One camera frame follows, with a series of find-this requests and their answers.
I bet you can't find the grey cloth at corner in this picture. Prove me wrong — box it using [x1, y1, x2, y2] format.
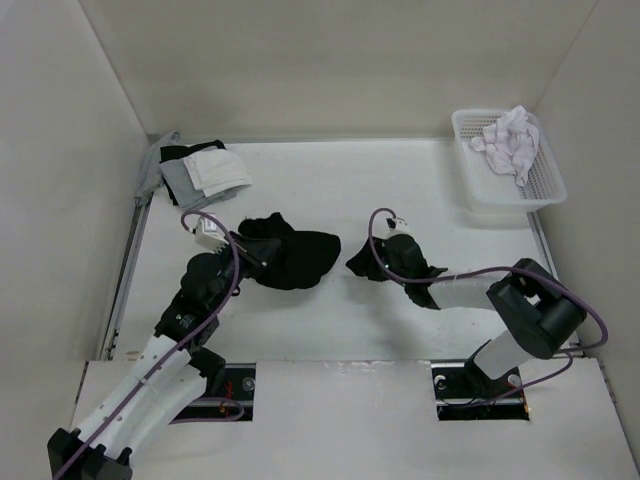
[134, 131, 182, 207]

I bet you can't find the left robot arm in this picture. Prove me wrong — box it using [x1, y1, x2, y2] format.
[47, 233, 282, 479]

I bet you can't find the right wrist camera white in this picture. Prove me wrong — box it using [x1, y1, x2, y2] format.
[386, 217, 412, 237]

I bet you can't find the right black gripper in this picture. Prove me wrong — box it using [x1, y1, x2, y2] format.
[346, 235, 410, 287]

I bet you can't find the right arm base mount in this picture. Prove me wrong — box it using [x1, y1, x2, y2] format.
[431, 362, 530, 421]

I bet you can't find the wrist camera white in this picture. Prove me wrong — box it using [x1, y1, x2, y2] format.
[386, 217, 412, 237]
[193, 217, 227, 253]

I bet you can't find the folded grey tank top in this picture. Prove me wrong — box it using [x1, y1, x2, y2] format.
[160, 159, 237, 210]

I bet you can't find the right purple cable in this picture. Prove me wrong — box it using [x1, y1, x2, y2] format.
[368, 207, 610, 409]

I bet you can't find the purple cable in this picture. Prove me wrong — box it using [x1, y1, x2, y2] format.
[368, 207, 610, 409]
[52, 210, 246, 480]

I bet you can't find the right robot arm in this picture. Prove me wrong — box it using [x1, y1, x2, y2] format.
[346, 234, 587, 400]

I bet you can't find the white crumpled tank top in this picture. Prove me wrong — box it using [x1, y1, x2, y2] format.
[470, 105, 540, 187]

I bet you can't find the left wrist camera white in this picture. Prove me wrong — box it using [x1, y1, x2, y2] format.
[193, 217, 227, 253]

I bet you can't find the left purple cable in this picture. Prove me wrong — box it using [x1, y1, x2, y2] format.
[52, 210, 246, 480]

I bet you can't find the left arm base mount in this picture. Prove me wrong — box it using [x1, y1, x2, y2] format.
[171, 363, 257, 424]

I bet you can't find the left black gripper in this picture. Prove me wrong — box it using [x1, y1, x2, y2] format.
[211, 231, 282, 313]

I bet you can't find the folded black tank top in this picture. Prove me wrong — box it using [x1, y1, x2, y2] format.
[160, 140, 226, 164]

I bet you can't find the folded white tank top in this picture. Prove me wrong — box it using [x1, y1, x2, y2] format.
[183, 149, 252, 197]

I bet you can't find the black tank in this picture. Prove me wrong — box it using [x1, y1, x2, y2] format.
[160, 140, 226, 164]
[238, 212, 341, 291]

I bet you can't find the white plastic basket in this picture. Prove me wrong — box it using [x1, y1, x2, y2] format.
[451, 109, 567, 214]

